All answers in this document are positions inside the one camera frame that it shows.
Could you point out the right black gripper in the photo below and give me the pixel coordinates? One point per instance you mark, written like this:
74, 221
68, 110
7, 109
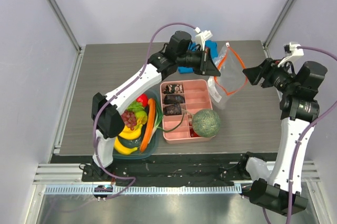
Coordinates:
266, 72

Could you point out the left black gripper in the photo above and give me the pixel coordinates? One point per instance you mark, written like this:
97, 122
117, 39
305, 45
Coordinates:
206, 66

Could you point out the clear zip top bag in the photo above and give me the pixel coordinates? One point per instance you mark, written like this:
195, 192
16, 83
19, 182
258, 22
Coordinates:
231, 80

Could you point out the green netted melon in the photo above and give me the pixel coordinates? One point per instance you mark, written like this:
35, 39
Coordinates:
205, 122

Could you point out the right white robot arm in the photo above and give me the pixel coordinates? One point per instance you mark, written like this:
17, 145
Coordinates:
279, 190

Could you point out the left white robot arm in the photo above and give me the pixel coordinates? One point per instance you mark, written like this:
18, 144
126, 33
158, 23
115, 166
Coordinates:
107, 109

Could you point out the blue folded cloth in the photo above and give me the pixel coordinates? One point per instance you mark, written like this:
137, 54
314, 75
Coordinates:
212, 45

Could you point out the rose pattern rolled sock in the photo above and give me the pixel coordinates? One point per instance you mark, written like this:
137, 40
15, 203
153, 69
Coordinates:
173, 89

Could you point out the dark floral rolled sock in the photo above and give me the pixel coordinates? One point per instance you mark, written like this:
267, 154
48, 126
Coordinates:
173, 99

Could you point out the dotted dark rolled sock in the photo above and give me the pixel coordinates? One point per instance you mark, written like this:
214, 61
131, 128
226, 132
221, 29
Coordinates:
172, 110

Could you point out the teal plastic fruit bin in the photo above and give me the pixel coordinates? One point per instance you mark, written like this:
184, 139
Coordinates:
151, 148

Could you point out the pink divided organizer tray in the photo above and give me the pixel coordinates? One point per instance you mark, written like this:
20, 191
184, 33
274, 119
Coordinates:
195, 97

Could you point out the green onion stalk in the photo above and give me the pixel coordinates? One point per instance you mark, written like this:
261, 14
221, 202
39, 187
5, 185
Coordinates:
168, 124

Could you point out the red pepper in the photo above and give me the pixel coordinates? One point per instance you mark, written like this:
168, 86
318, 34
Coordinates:
143, 100

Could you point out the yellow green bell pepper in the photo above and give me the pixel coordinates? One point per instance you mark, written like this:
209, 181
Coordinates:
141, 117

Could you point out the green grape bunch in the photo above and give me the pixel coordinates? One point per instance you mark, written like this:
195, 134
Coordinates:
135, 106

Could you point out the purple grape bunch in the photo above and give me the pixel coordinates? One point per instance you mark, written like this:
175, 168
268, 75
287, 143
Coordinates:
129, 119

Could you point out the orange carrot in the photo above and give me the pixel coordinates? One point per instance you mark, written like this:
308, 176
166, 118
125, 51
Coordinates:
150, 124

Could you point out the yellow banana upper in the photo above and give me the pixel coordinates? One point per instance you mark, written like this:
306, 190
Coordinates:
131, 130

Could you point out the yellow banana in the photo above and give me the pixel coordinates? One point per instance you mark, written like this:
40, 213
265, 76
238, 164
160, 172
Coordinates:
131, 130
131, 136
121, 149

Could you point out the yellow banana middle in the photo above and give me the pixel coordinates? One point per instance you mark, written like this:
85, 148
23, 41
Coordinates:
131, 136

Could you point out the yellow banana lower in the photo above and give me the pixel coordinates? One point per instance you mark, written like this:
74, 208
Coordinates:
121, 149

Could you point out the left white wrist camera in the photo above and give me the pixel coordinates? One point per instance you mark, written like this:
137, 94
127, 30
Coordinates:
202, 36

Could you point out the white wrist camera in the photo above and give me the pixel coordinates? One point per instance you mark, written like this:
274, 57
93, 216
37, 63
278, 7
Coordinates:
293, 52
202, 36

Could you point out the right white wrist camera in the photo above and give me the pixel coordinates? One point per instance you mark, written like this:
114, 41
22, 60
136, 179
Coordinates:
293, 52

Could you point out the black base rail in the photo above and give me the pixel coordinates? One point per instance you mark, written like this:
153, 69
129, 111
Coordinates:
190, 170

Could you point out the slotted cable duct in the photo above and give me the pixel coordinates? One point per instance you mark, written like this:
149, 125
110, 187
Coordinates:
102, 190

